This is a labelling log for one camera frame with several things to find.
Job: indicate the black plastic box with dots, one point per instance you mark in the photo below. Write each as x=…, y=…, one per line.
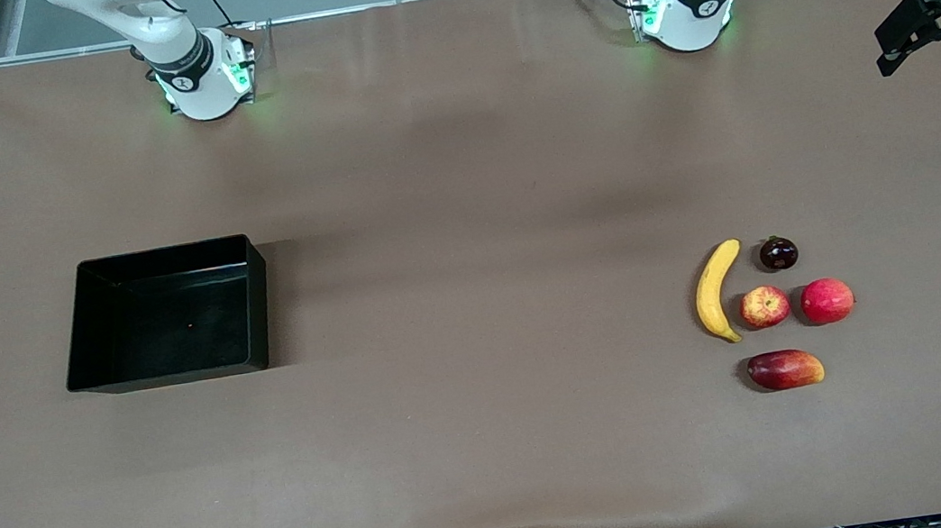
x=170, y=326

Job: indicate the red yellow mango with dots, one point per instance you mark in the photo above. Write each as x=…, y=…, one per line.
x=784, y=370

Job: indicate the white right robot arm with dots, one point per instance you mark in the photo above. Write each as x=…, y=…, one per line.
x=201, y=81

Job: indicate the dark purple plum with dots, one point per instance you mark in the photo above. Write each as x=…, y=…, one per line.
x=778, y=254

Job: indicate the yellow banana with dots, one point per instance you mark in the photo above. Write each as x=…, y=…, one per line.
x=710, y=291

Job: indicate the red yellow apple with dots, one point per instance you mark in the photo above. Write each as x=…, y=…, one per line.
x=764, y=307

